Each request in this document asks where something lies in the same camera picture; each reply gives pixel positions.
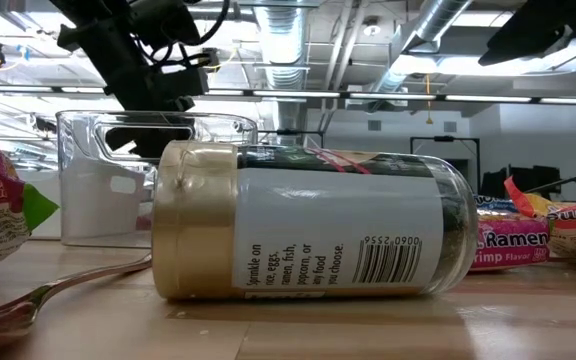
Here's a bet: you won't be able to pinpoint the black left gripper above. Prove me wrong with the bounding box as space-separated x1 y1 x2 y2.
103 49 211 159

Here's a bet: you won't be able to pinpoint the blue ramen packet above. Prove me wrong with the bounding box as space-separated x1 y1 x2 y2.
475 193 519 214

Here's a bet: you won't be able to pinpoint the seasoning jar gold lid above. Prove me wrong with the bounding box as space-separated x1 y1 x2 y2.
151 139 479 301

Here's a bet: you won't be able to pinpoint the clear plastic bin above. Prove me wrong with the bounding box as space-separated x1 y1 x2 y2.
55 109 259 250

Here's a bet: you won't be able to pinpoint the thin black rectangular stand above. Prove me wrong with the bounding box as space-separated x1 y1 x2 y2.
410 135 482 199

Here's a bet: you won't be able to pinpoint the white rectangular container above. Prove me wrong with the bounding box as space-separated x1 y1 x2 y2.
26 169 62 239

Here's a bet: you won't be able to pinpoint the dark monitors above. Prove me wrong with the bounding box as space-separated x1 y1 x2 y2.
482 165 563 200

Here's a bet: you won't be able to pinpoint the yellow hanging cord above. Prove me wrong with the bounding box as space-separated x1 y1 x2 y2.
424 74 435 125

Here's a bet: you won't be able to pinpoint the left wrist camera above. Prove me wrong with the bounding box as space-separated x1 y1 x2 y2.
127 0 204 49

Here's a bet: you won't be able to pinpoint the black ceiling light rail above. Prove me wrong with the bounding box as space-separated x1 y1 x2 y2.
0 83 576 106

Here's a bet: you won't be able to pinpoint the silver spiral ceiling duct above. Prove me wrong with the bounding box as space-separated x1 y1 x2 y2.
255 0 310 146

